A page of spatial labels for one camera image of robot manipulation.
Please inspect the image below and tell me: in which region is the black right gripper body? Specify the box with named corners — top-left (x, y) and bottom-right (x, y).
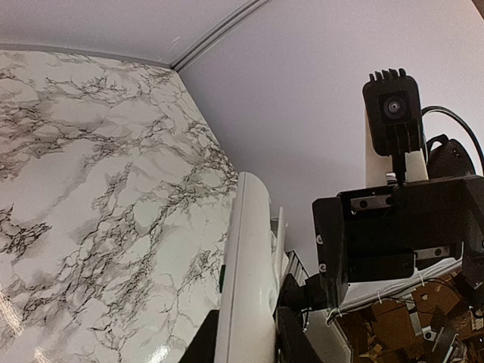
top-left (339, 176), bottom-right (483, 282)

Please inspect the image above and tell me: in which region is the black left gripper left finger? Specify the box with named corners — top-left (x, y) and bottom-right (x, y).
top-left (183, 310), bottom-right (219, 363)

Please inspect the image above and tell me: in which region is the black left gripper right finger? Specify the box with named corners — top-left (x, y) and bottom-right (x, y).
top-left (278, 307), bottom-right (322, 363)

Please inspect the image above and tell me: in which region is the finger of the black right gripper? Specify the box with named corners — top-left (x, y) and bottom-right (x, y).
top-left (312, 196), bottom-right (349, 309)

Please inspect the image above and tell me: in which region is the white remote control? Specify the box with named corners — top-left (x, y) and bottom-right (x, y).
top-left (214, 172), bottom-right (278, 362)

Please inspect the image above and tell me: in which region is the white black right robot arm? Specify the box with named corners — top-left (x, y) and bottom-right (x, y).
top-left (306, 101), bottom-right (483, 309)

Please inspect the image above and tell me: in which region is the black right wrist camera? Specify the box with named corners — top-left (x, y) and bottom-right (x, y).
top-left (362, 68), bottom-right (424, 157)

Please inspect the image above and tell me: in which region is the right aluminium frame post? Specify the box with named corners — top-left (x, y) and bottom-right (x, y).
top-left (169, 0), bottom-right (270, 72)

